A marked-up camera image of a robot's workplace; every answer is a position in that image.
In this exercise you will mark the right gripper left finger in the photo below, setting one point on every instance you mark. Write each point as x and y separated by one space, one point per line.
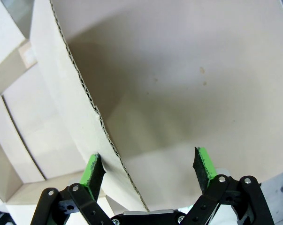
87 171

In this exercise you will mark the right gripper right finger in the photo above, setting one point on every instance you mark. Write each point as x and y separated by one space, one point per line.
207 164

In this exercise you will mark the brown cardboard box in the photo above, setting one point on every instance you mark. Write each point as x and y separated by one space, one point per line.
178 70

